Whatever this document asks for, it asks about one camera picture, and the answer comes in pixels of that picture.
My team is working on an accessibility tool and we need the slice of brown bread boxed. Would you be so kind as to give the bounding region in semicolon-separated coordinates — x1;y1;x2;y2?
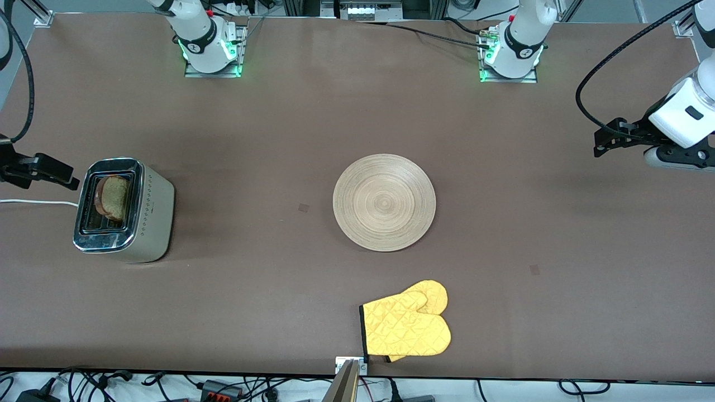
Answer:
94;175;130;221

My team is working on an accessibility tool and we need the round wooden plate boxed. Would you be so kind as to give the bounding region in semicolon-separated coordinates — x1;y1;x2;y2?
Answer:
333;154;437;252

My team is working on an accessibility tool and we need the chrome two-slot toaster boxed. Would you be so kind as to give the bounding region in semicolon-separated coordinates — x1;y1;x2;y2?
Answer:
73;157;175;264

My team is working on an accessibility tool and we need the black power adapter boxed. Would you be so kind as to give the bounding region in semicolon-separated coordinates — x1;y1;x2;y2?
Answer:
17;385;60;402

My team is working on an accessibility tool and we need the yellow quilted oven mitt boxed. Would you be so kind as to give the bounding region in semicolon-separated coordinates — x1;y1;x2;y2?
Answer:
359;290;452;358
385;280;449;363

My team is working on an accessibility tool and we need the white power strip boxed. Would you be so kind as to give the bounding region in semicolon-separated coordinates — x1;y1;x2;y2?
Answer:
223;0;259;17

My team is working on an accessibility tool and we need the grey electrical box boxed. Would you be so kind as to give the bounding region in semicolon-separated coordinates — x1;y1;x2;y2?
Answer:
321;0;404;21

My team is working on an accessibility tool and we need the black orange connector box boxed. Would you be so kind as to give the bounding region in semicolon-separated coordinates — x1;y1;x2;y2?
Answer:
200;380;245;400

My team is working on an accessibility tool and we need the white toaster power cord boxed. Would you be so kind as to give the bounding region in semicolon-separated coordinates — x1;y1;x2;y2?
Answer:
0;199;79;208

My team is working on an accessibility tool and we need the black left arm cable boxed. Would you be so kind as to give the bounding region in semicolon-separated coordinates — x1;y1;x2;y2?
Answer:
575;0;703;137

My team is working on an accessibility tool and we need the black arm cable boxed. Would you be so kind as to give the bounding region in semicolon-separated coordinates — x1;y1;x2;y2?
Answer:
575;0;703;137
0;8;35;145

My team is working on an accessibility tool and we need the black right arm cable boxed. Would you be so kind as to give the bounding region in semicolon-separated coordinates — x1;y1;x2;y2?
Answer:
0;8;35;145

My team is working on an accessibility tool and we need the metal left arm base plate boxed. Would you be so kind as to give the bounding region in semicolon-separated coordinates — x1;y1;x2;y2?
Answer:
479;28;540;84

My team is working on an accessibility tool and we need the thick black table cable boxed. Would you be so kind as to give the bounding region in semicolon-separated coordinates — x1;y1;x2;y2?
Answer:
444;17;484;36

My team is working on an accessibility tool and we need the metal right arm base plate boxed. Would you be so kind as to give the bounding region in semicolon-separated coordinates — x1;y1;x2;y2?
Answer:
184;25;245;79

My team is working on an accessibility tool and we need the thin black table cable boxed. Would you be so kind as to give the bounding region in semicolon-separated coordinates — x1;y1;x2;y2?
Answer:
357;20;492;50

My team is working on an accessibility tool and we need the black floor cable loop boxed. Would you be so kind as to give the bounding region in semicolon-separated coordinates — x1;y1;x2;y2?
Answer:
559;380;611;396

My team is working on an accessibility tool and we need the small white metal bracket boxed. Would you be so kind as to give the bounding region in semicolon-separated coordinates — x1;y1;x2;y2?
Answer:
335;356;368;376

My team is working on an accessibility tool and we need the aluminium profile post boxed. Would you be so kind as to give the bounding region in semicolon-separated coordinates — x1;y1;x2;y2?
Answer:
321;359;361;402

